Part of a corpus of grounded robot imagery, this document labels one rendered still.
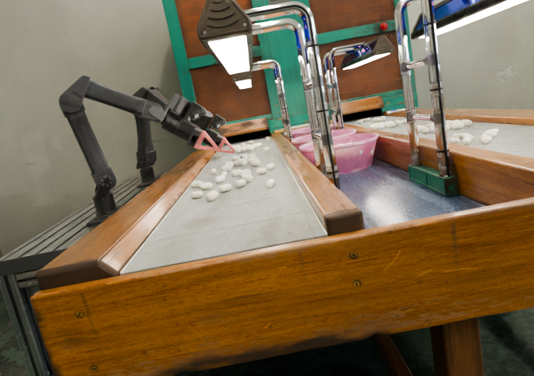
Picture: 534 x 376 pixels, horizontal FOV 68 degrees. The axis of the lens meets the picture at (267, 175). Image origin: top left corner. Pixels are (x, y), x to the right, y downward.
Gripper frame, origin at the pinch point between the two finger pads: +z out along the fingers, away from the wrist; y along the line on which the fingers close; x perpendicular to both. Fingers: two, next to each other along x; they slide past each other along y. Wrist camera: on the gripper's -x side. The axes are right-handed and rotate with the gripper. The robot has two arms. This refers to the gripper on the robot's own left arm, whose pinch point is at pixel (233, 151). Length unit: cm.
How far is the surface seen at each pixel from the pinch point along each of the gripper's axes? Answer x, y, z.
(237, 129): -6, 57, -3
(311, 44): -38, -91, 3
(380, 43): -66, -16, 29
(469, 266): -17, -122, 35
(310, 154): -17, -47, 22
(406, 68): -47, -78, 26
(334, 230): -12, -119, 17
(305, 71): -34, -76, 5
